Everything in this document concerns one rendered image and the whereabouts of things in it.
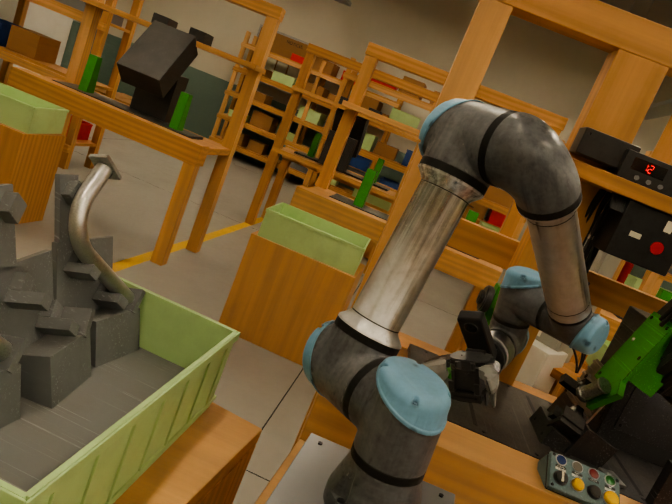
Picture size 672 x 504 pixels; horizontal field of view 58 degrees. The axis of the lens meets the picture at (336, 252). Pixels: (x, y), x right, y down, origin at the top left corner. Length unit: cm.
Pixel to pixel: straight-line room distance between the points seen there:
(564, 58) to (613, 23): 983
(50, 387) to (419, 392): 56
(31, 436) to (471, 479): 80
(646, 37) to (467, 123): 97
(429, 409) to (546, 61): 1088
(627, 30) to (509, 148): 99
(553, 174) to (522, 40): 1072
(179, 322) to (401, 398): 55
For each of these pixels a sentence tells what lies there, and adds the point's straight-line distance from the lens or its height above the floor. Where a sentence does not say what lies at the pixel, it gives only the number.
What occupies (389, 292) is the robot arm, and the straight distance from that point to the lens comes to 95.
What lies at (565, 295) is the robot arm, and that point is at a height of 128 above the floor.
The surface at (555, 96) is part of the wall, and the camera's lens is 1156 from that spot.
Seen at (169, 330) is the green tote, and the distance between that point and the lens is 126.
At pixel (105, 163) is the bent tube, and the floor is 119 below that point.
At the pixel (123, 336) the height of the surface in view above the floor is 89.
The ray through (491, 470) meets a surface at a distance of 130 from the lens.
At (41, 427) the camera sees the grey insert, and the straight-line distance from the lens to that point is 101.
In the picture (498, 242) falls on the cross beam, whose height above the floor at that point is 125.
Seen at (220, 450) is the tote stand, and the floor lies 79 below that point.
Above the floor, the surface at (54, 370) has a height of 90.
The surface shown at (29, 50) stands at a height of 91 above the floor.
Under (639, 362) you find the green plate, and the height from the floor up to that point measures 117.
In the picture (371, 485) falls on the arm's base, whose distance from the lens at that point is 92.
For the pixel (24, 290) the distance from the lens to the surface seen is 100.
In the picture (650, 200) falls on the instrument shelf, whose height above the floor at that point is 151.
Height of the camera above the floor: 142
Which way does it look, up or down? 12 degrees down
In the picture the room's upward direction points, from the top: 22 degrees clockwise
